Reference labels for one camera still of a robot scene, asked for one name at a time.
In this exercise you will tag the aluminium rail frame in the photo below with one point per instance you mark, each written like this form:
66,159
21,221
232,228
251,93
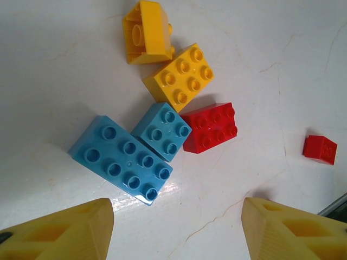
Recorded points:
337,205

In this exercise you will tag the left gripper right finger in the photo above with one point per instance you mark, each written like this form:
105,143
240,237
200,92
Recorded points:
292,238

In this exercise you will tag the small blue lego brick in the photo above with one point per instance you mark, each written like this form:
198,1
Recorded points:
162,131

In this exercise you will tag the long blue lego brick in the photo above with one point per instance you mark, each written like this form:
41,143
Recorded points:
116,157

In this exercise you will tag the small red lego brick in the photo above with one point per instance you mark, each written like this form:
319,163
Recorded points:
317,149

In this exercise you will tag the sloped yellow lego brick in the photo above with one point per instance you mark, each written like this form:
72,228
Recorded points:
154,35

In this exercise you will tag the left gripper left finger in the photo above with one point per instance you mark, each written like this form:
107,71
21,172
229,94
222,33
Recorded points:
67,233

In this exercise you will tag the six-stud yellow lego brick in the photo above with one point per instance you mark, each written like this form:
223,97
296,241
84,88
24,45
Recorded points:
173,81

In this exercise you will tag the six-stud red lego brick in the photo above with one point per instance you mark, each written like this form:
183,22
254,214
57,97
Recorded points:
208,135

